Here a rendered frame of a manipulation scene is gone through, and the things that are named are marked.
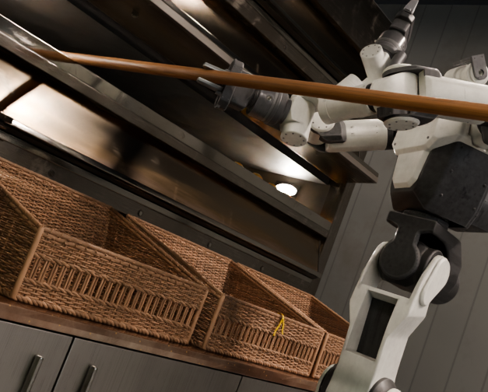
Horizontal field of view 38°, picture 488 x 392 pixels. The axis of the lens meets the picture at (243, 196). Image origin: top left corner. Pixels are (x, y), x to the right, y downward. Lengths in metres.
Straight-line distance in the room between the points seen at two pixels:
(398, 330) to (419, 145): 0.45
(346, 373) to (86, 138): 0.97
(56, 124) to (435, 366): 2.99
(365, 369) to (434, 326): 2.74
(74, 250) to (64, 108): 0.65
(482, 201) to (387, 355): 0.44
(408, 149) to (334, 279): 3.03
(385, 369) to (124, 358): 0.61
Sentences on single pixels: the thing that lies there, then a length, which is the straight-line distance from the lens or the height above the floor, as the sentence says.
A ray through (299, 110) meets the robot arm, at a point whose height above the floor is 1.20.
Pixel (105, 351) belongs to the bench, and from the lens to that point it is 1.56.
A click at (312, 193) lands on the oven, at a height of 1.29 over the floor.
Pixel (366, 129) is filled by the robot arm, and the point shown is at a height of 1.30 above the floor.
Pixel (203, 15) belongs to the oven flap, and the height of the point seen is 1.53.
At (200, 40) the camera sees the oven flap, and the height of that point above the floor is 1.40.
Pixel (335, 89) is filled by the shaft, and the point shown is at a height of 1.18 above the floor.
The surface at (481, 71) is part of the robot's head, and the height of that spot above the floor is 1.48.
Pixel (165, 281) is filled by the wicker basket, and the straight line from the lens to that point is 1.69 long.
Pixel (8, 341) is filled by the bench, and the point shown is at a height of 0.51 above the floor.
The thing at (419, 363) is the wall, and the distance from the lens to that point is 4.43.
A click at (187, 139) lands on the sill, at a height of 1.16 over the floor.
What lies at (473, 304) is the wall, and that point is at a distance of 4.38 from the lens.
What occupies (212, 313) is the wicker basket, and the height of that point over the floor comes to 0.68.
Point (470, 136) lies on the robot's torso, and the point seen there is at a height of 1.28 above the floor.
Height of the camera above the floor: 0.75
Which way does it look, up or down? 8 degrees up
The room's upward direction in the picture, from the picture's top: 21 degrees clockwise
